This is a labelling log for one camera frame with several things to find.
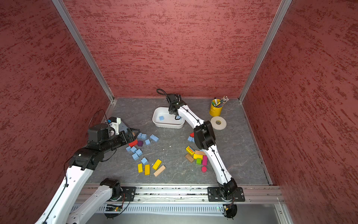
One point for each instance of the long tan wooden block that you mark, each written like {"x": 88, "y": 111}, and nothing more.
{"x": 159, "y": 171}

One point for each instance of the purple cube block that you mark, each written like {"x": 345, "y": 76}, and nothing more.
{"x": 140, "y": 143}

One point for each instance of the brown wooden block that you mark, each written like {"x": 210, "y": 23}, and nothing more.
{"x": 189, "y": 158}

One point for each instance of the long red block left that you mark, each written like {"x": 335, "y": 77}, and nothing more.
{"x": 134, "y": 143}

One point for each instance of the white tape roll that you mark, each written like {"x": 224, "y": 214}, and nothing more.
{"x": 218, "y": 123}

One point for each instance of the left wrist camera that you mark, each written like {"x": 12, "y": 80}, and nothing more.
{"x": 114, "y": 123}

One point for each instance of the green cube block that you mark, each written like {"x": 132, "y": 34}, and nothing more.
{"x": 198, "y": 161}

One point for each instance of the yellow pen holder can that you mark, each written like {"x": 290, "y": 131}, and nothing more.
{"x": 215, "y": 108}

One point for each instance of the white plastic tray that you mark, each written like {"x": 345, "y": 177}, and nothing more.
{"x": 170, "y": 121}

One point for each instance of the long blue block left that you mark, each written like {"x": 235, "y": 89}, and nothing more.
{"x": 154, "y": 138}

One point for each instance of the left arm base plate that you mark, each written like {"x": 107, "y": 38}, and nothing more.
{"x": 126, "y": 194}

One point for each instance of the striped yellow block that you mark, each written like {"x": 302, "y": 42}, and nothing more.
{"x": 190, "y": 151}

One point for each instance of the pens in can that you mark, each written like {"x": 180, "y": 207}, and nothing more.
{"x": 218, "y": 103}

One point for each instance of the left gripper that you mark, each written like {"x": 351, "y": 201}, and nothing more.
{"x": 131, "y": 138}

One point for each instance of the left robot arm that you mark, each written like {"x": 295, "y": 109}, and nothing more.
{"x": 102, "y": 138}

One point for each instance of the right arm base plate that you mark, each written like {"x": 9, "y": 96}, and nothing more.
{"x": 214, "y": 195}

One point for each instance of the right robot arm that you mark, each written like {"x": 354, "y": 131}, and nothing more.
{"x": 205, "y": 140}

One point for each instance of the magenta cylinder block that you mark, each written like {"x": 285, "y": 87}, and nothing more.
{"x": 204, "y": 169}

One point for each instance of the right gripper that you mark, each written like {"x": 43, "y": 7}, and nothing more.
{"x": 172, "y": 110}

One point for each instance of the yellow long block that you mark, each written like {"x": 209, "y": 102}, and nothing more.
{"x": 157, "y": 164}

